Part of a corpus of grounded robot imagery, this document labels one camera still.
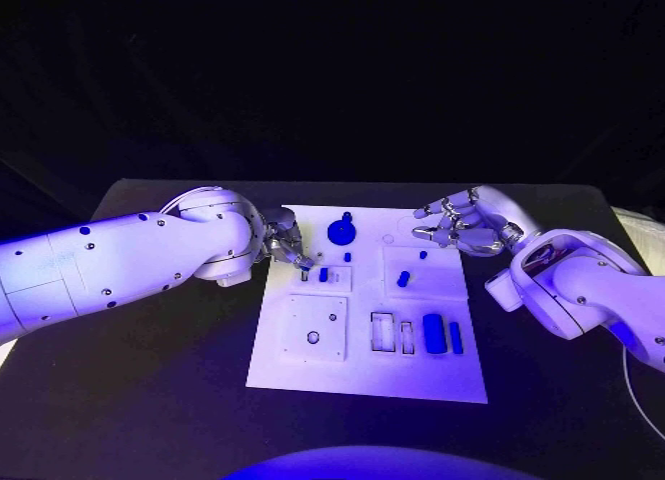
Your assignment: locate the large blue cylinder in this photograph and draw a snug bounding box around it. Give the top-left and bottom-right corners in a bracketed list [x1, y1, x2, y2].
[421, 313, 448, 355]

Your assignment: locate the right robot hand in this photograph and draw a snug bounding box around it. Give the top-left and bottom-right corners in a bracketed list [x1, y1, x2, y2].
[411, 185, 544, 258]

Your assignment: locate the white task board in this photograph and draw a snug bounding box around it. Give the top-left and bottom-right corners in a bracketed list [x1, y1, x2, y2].
[244, 204, 489, 405]

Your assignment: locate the blue gear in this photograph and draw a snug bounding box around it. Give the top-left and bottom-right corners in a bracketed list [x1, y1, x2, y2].
[326, 211, 361, 247]

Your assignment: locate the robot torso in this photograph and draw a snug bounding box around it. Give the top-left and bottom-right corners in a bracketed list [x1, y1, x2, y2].
[221, 445, 545, 480]

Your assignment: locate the white cable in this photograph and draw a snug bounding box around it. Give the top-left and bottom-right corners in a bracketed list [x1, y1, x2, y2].
[620, 342, 665, 452]
[159, 185, 226, 217]

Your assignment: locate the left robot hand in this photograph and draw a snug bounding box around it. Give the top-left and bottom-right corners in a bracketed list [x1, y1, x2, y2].
[260, 207, 317, 272]

